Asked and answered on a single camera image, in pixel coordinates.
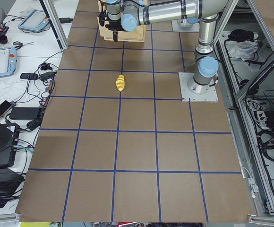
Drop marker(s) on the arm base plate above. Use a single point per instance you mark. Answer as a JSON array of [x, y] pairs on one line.
[[186, 24], [193, 92]]

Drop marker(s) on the toy bread loaf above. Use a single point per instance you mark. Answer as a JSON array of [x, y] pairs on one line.
[[120, 83]]

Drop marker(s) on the blue teach pendant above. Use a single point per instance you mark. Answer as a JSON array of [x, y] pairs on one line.
[[36, 21], [8, 61]]

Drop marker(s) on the wooden drawer cabinet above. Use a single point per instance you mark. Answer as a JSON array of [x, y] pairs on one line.
[[132, 30]]

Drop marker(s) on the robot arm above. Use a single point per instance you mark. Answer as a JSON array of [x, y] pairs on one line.
[[160, 61]]

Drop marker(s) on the blue teach pendant far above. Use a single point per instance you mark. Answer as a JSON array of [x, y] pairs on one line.
[[36, 21]]

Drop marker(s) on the white crumpled cloth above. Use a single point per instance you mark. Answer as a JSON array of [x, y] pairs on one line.
[[244, 50]]

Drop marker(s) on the blue teach pendant near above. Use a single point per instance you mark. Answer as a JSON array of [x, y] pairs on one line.
[[8, 61]]

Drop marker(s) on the aluminium frame post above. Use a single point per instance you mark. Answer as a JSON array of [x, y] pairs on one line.
[[55, 23]]

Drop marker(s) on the black scissors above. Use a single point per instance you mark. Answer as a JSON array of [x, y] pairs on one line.
[[18, 44]]

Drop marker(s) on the black phone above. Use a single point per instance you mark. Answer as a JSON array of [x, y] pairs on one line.
[[29, 76]]

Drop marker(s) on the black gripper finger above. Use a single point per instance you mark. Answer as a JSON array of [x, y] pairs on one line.
[[102, 18], [115, 35]]

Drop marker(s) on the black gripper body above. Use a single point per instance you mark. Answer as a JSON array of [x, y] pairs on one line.
[[114, 25]]

